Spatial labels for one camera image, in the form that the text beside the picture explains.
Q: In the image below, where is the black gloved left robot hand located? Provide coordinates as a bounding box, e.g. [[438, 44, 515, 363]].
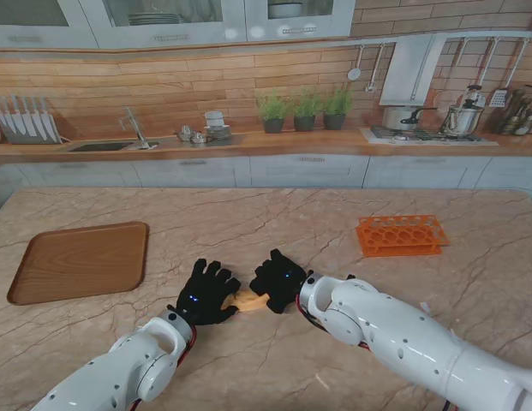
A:
[[166, 258, 242, 327]]

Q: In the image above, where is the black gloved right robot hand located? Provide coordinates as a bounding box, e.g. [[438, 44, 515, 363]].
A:
[[248, 249, 314, 314]]

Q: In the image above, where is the yellow microfibre cloth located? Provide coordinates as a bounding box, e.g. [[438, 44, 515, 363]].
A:
[[220, 289, 267, 313]]

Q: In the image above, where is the brown wooden tray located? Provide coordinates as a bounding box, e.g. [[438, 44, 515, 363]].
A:
[[6, 221, 150, 307]]

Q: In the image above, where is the orange test tube rack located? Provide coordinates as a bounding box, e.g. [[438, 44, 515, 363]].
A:
[[356, 214, 450, 258]]

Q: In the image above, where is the red black right arm cable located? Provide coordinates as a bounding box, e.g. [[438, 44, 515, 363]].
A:
[[294, 293, 374, 353]]

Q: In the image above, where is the red black arm cable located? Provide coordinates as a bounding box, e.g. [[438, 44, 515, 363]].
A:
[[130, 325, 198, 411], [294, 293, 374, 353]]

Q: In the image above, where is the red black left arm cable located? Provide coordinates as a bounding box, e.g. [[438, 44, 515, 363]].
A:
[[130, 325, 198, 411]]

